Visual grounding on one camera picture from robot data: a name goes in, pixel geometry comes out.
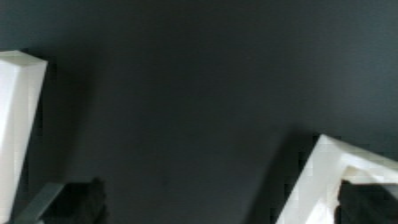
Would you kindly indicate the white square tabletop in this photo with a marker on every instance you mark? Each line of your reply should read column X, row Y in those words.
column 340, row 163

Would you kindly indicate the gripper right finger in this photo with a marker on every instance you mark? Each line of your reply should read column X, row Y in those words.
column 368, row 204

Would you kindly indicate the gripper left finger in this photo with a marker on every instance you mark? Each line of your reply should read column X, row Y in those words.
column 70, row 203

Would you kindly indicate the white obstacle right bar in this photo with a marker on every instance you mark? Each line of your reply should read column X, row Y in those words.
column 22, row 76

